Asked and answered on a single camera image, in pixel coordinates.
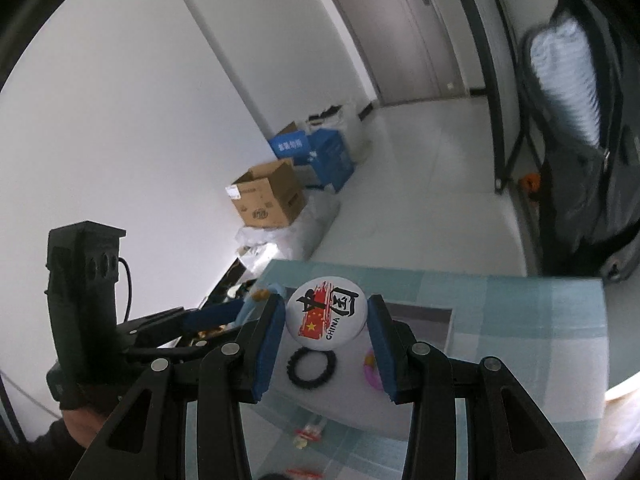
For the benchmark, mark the grey door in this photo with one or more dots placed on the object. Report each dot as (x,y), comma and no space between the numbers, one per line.
(400,35)

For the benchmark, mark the blue box with white print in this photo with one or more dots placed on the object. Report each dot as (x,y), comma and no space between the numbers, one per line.
(290,146)

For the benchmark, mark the person's left hand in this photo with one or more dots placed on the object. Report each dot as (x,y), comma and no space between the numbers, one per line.
(82,425)

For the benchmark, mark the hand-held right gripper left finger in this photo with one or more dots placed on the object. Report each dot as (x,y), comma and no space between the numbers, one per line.
(267,345)

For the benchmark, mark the open brown cardboard box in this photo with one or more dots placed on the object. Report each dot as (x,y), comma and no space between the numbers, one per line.
(270,200)

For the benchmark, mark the white cloth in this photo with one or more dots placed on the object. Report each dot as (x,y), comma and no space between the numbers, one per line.
(622,420)

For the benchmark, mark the gold jewelry piece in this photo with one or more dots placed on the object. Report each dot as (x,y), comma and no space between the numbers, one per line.
(215,332)

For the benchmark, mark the black partition frame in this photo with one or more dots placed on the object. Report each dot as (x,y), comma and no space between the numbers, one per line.
(495,85)

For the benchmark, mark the black glossy stand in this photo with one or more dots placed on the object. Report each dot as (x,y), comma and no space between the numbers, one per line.
(225,282)

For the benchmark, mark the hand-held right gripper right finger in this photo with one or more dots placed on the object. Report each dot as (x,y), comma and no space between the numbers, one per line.
(385,350)

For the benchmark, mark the round white printed badge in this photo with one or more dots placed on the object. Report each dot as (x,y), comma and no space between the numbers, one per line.
(327,310)

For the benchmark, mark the teal checked tablecloth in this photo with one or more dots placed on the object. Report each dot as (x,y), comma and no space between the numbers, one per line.
(525,360)

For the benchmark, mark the translucent bag with dark contents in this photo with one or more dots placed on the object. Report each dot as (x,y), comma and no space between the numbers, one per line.
(350,130)

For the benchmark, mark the grey shallow box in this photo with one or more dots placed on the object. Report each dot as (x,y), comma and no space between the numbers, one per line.
(350,410)

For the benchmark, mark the white plastic bag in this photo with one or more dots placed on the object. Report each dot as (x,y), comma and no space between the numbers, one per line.
(300,230)

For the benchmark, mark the small orange object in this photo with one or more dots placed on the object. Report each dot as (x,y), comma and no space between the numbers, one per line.
(530,183)

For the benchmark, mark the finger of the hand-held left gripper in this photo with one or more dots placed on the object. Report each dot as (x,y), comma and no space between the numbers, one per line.
(215,313)
(170,352)

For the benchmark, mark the large blue carton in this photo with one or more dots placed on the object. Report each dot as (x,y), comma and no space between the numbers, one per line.
(332,160)

